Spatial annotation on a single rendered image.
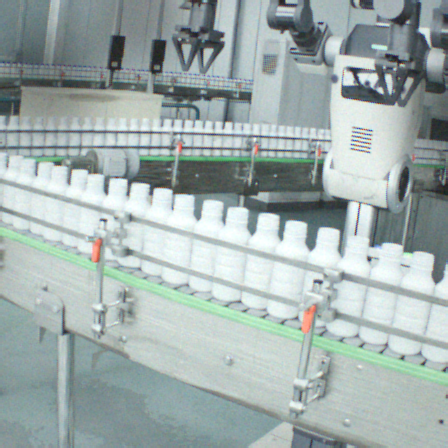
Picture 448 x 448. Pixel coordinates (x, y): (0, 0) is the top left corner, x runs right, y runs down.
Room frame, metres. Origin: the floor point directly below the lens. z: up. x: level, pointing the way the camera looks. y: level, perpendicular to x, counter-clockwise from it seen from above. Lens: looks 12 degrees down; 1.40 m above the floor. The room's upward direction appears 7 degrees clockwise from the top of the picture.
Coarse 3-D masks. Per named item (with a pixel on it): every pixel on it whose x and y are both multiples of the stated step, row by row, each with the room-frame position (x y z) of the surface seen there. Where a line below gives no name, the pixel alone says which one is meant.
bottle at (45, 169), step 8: (40, 168) 1.48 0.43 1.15; (48, 168) 1.48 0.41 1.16; (40, 176) 1.48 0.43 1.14; (48, 176) 1.48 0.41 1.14; (40, 184) 1.47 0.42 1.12; (48, 184) 1.47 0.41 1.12; (32, 200) 1.48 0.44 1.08; (40, 200) 1.47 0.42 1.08; (32, 208) 1.48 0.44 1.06; (40, 208) 1.47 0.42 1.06; (40, 216) 1.47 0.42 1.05; (32, 224) 1.47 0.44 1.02; (32, 232) 1.48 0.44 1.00; (40, 232) 1.47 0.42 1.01
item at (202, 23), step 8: (192, 8) 1.43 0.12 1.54; (200, 8) 1.42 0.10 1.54; (208, 8) 1.43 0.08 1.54; (216, 8) 1.44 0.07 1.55; (192, 16) 1.43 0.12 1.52; (200, 16) 1.42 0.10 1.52; (208, 16) 1.43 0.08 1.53; (192, 24) 1.43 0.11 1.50; (200, 24) 1.42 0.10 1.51; (208, 24) 1.43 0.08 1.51; (200, 32) 1.41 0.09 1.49; (216, 32) 1.44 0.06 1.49; (224, 32) 1.47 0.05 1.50
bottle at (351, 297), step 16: (352, 240) 1.06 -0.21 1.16; (368, 240) 1.07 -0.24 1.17; (352, 256) 1.06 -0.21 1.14; (352, 272) 1.05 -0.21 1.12; (368, 272) 1.05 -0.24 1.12; (336, 288) 1.06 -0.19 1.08; (352, 288) 1.04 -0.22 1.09; (336, 304) 1.05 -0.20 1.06; (352, 304) 1.04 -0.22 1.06; (336, 320) 1.05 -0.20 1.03; (336, 336) 1.05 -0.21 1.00; (352, 336) 1.05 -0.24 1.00
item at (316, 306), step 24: (120, 216) 1.28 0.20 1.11; (96, 240) 1.22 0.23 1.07; (120, 240) 1.29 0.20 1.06; (96, 264) 1.24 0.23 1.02; (96, 288) 1.24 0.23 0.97; (120, 288) 1.27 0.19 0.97; (312, 288) 1.00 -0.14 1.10; (96, 312) 1.23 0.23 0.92; (120, 312) 1.27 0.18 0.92; (312, 312) 0.98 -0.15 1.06; (96, 336) 1.24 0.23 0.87; (312, 336) 0.99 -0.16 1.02; (312, 384) 0.99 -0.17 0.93
